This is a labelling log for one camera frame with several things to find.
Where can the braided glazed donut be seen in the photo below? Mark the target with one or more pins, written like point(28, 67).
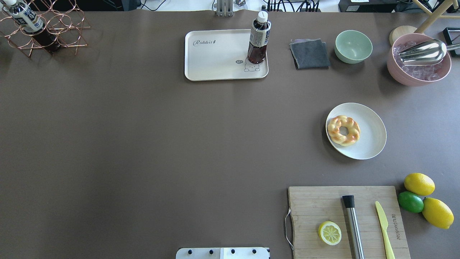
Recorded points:
point(343, 130)

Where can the white round plate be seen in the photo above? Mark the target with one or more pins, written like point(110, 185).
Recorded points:
point(373, 132)

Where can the cream rabbit tray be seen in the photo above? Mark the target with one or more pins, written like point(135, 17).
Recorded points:
point(220, 55)

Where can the dark tea bottle on tray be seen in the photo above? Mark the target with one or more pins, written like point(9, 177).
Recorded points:
point(259, 38)

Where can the grey folded cloth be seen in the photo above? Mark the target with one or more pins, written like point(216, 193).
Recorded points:
point(309, 53)

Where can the bamboo cutting board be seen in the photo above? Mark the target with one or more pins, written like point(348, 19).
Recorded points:
point(310, 206)

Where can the lemon half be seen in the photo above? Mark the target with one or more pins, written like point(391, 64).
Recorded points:
point(330, 233)

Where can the green bowl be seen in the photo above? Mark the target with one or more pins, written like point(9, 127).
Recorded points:
point(353, 47)

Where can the pink ice bowl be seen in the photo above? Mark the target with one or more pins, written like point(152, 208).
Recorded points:
point(399, 74)

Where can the green lime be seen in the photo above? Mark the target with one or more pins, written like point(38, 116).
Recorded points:
point(410, 201)

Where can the yellow lemon upper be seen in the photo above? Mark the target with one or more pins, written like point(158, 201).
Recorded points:
point(419, 183)

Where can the yellow lemon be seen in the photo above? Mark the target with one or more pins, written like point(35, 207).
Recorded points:
point(437, 213)
point(419, 183)

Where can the yellow plastic knife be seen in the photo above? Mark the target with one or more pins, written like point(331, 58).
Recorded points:
point(384, 225)

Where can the metal ice scoop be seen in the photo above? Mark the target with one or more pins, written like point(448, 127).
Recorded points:
point(429, 52)

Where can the yellow lemon lower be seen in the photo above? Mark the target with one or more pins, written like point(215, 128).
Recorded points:
point(437, 213)

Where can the wooden mug tree stand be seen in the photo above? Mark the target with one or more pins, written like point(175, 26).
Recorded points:
point(432, 17)

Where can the dark drink bottle in rack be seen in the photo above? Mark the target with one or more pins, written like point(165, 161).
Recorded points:
point(32, 24)

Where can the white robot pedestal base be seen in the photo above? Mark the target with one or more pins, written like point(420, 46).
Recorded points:
point(257, 252)

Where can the copper wire bottle rack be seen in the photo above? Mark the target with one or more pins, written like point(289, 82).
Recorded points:
point(63, 18)

